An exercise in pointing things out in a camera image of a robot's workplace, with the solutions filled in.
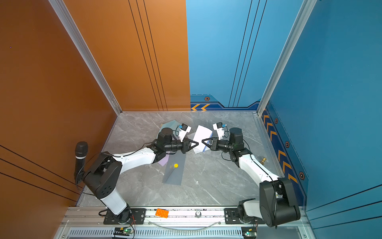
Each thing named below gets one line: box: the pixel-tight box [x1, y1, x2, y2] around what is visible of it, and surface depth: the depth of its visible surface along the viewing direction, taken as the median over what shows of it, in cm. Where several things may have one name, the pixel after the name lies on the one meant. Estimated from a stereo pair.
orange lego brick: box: [155, 208, 170, 219], surface depth 76 cm
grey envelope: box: [162, 150, 187, 186], surface depth 90 cm
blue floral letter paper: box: [192, 124, 213, 154], surface depth 80 cm
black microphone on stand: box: [74, 140, 89, 181], surface depth 64 cm
